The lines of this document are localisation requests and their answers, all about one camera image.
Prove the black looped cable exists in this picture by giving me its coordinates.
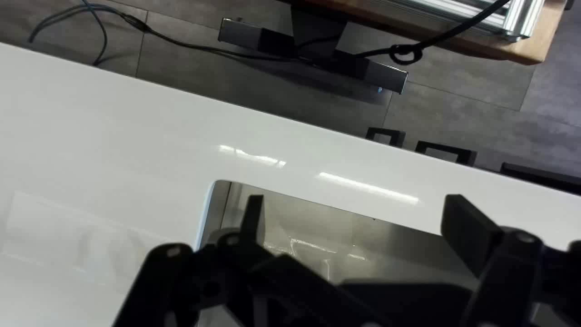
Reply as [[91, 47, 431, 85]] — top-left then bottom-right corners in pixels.
[[356, 0, 512, 67]]

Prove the grey metal table foot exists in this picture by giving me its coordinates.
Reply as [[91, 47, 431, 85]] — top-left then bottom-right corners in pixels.
[[216, 14, 411, 96]]

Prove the small black frame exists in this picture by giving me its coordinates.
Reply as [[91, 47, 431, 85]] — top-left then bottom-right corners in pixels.
[[365, 125, 409, 149]]

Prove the thin black floor cable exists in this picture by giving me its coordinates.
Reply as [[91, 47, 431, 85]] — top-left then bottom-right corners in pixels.
[[27, 0, 316, 65]]

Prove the wide black frame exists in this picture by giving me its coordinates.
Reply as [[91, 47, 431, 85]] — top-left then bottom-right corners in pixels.
[[414, 138, 480, 167]]

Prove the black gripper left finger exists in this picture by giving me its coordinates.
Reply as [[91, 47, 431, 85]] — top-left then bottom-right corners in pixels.
[[113, 192, 382, 327]]

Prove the wooden table top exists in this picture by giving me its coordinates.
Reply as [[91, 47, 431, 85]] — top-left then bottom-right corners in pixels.
[[302, 0, 569, 67]]

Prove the aluminium profile frame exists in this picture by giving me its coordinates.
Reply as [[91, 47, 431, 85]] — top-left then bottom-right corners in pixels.
[[391, 0, 549, 41]]

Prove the blue cable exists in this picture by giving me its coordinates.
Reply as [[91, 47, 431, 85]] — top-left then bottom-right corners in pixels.
[[78, 0, 113, 67]]

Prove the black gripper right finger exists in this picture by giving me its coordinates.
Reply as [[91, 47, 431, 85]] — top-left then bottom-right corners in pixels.
[[440, 192, 581, 327]]

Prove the long black bar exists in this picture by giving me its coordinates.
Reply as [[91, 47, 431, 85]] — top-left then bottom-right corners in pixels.
[[500, 159, 581, 198]]

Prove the dark table column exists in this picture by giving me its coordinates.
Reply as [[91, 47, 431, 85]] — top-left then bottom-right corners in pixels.
[[289, 0, 351, 58]]

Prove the stainless steel sink basin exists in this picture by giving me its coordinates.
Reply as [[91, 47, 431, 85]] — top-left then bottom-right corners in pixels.
[[204, 178, 481, 287]]

